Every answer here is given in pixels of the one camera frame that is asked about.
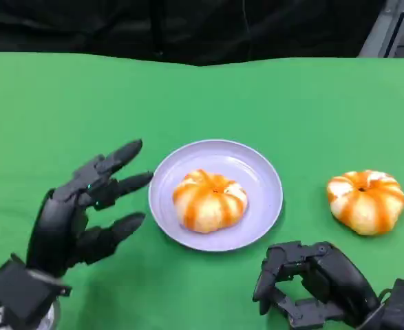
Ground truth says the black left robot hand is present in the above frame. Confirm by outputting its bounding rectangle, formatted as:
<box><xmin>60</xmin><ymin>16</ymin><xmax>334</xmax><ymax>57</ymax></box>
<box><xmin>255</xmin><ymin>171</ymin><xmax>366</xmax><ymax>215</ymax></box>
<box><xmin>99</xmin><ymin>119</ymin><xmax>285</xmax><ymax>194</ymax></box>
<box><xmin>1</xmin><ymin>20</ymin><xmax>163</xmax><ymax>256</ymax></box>
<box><xmin>25</xmin><ymin>139</ymin><xmax>154</xmax><ymax>279</ymax></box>

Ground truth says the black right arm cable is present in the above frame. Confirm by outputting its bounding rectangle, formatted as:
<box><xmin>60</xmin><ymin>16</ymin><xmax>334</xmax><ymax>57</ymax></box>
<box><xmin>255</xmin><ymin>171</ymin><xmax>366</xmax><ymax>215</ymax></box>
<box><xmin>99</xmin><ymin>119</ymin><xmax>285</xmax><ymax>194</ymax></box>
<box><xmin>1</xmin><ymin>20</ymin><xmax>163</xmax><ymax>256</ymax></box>
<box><xmin>378</xmin><ymin>287</ymin><xmax>396</xmax><ymax>307</ymax></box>

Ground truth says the green table cloth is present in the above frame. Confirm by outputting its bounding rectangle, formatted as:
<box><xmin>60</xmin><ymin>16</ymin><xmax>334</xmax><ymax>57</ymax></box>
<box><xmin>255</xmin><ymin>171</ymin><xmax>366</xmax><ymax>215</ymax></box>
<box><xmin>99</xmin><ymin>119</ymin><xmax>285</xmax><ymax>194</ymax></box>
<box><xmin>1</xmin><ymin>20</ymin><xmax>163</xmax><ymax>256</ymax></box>
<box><xmin>0</xmin><ymin>51</ymin><xmax>404</xmax><ymax>330</ymax></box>

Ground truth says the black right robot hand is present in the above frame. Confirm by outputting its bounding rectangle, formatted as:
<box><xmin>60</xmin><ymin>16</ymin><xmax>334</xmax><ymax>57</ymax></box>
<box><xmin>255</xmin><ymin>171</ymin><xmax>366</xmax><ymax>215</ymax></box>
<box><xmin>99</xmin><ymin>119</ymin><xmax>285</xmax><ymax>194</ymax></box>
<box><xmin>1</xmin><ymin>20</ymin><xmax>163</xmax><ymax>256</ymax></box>
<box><xmin>252</xmin><ymin>241</ymin><xmax>381</xmax><ymax>327</ymax></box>

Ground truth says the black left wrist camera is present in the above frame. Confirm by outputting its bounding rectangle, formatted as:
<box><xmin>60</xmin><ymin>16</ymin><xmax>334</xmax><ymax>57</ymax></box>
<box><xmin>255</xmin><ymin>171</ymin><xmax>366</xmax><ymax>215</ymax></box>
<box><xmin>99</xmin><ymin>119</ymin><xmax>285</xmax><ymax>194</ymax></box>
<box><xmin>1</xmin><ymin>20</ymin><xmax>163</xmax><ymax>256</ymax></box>
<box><xmin>0</xmin><ymin>253</ymin><xmax>73</xmax><ymax>329</ymax></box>

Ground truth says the grey metal frame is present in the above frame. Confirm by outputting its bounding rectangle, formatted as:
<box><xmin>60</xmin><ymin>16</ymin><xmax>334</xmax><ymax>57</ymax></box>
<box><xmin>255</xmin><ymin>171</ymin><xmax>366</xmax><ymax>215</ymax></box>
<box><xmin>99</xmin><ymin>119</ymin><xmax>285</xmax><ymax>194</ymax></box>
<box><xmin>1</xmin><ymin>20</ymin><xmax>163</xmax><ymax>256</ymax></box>
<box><xmin>358</xmin><ymin>0</ymin><xmax>404</xmax><ymax>59</ymax></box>

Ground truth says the black backdrop cloth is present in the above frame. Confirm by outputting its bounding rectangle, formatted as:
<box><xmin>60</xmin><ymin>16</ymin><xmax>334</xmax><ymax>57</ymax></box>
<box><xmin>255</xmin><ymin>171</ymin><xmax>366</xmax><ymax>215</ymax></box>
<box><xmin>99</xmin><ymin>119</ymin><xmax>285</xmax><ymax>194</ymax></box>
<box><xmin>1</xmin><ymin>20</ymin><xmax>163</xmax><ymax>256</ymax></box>
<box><xmin>0</xmin><ymin>0</ymin><xmax>387</xmax><ymax>67</ymax></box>

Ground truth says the orange white toy bread roll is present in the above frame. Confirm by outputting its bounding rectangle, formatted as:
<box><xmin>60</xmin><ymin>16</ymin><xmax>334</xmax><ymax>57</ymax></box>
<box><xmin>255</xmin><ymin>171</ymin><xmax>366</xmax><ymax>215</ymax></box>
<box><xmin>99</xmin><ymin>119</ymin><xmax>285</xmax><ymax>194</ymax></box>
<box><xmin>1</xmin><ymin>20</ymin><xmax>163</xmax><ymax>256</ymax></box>
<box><xmin>326</xmin><ymin>170</ymin><xmax>404</xmax><ymax>237</ymax></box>
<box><xmin>172</xmin><ymin>168</ymin><xmax>249</xmax><ymax>234</ymax></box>

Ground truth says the lilac plate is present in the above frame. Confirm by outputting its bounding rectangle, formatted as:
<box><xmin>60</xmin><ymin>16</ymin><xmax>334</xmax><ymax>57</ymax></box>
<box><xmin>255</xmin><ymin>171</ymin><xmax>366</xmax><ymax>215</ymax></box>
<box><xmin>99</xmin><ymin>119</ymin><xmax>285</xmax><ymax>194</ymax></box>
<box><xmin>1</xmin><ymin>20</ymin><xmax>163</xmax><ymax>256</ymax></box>
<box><xmin>148</xmin><ymin>139</ymin><xmax>284</xmax><ymax>252</ymax></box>

